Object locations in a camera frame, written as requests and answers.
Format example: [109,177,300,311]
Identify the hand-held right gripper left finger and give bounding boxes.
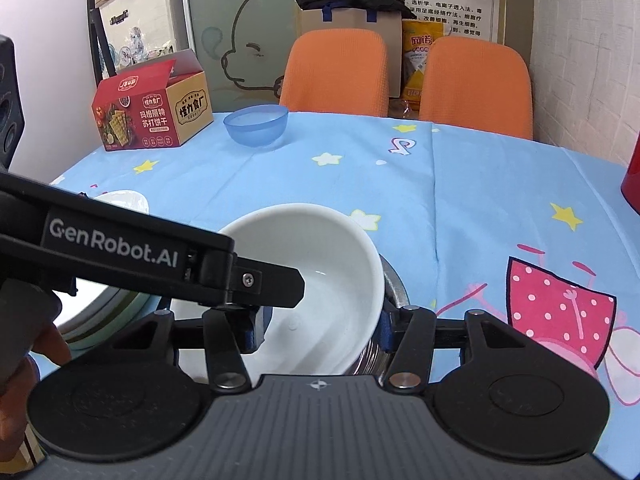
[95,305,274,394]

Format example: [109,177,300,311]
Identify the white plate with flower print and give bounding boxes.
[74,188,151,322]

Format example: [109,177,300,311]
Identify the person's left hand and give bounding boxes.
[0,322,72,467]

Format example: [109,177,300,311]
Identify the red cracker box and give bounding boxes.
[90,49,214,152]

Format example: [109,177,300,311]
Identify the black curved metal frame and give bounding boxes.
[85,0,120,87]

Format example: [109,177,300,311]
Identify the orange chair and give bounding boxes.
[418,36,534,141]
[278,29,390,117]

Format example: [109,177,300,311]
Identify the red thermos jug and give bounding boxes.
[620,137,640,207]

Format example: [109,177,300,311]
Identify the blue cartoon printed tablecloth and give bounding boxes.
[27,110,640,413]

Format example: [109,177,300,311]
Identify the brown paper bag blue handles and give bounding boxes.
[299,6,404,98]

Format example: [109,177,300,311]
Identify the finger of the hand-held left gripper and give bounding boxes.
[197,250,306,311]

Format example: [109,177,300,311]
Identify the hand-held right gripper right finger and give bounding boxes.
[377,304,542,391]

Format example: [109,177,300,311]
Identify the yellow packet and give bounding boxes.
[400,19,446,101]

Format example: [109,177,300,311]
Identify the steel bowl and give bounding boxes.
[352,254,408,386]

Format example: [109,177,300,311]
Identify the blue plastic bowl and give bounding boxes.
[223,104,290,149]

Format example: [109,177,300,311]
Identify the white bowl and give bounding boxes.
[177,203,385,377]

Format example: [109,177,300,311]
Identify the green plate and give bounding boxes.
[56,305,168,352]

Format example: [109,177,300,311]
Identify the white plate with patterned rim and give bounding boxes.
[62,292,163,337]

